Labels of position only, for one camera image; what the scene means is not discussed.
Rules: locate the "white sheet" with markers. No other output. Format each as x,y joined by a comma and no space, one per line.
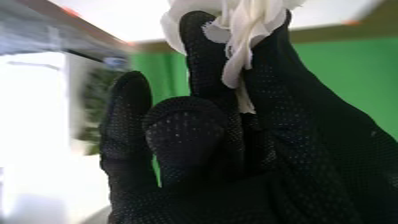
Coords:
131,16

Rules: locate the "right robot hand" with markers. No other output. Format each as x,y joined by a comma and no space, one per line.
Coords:
285,160

